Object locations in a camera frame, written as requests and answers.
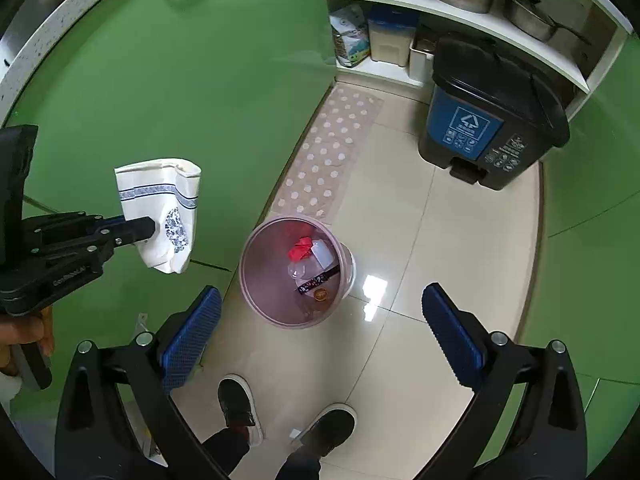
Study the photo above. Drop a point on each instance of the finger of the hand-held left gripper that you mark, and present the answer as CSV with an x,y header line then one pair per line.
x,y
135,230
75,224

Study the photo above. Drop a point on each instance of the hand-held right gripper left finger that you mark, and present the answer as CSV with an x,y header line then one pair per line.
x,y
192,335

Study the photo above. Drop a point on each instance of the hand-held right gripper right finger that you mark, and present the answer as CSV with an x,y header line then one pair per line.
x,y
457,340

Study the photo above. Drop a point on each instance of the white blue patterned paper cup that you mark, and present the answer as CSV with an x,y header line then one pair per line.
x,y
150,180

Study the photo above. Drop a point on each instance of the pink trash bin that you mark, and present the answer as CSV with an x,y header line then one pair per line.
x,y
260,285

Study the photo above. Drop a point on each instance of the clear plastic cup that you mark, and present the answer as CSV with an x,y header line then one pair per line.
x,y
298,271

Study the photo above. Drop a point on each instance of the dark floral packet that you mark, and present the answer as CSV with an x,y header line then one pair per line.
x,y
315,282

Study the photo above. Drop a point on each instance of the brown kiwi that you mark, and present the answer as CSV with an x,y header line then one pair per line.
x,y
320,294

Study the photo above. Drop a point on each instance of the red paper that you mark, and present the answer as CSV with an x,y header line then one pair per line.
x,y
300,249

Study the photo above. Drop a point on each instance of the clear plastic container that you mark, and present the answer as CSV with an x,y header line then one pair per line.
x,y
322,252

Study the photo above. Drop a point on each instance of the person's left hand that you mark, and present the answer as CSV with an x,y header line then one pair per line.
x,y
20,332

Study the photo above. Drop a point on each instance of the person's left shoe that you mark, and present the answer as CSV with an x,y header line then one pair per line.
x,y
240,405

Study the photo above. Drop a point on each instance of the green cabinet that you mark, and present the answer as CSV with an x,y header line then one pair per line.
x,y
150,85
590,260

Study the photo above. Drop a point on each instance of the person's right leg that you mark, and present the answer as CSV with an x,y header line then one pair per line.
x,y
302,465

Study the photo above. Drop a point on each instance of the dotted floor mat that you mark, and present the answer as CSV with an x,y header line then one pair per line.
x,y
330,150

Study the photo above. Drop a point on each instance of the black bin with blue label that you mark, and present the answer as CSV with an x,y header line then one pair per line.
x,y
465,80

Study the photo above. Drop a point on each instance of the white box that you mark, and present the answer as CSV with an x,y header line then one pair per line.
x,y
420,62

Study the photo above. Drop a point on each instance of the printed food bag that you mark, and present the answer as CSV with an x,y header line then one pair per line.
x,y
350,35

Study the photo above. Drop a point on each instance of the storage box with blue lid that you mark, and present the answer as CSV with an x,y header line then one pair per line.
x,y
392,40

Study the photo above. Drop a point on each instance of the white shelf unit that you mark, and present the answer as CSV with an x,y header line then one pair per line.
x,y
500,25

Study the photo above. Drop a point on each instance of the steel pan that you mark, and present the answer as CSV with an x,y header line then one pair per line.
x,y
530,17

